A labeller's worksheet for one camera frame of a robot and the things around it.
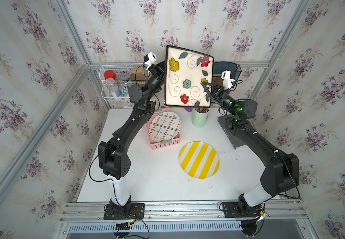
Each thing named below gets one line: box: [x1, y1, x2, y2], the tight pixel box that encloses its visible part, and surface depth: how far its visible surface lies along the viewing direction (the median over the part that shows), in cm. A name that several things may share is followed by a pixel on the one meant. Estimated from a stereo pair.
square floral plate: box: [164, 45, 214, 109], surface depth 55 cm
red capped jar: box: [103, 70, 117, 80], surface depth 94 cm
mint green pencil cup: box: [191, 108, 210, 128], surface depth 109 cm
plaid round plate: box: [148, 111, 181, 143], surface depth 106 cm
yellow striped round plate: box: [178, 141, 220, 180], surface depth 92 cm
